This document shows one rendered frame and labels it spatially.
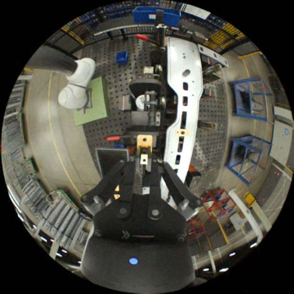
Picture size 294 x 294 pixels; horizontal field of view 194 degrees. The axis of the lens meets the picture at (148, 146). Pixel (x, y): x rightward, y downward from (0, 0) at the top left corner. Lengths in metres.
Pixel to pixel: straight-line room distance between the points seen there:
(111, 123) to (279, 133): 8.33
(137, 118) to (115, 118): 0.52
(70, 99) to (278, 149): 8.64
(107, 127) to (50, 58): 0.72
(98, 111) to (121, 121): 0.23
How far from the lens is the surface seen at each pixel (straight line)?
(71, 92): 0.69
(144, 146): 0.23
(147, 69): 0.45
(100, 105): 0.80
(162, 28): 0.45
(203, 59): 0.74
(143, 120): 0.29
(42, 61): 0.52
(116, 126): 0.80
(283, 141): 8.04
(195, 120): 0.53
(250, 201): 7.39
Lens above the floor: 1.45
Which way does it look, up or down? 71 degrees down
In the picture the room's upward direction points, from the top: 178 degrees clockwise
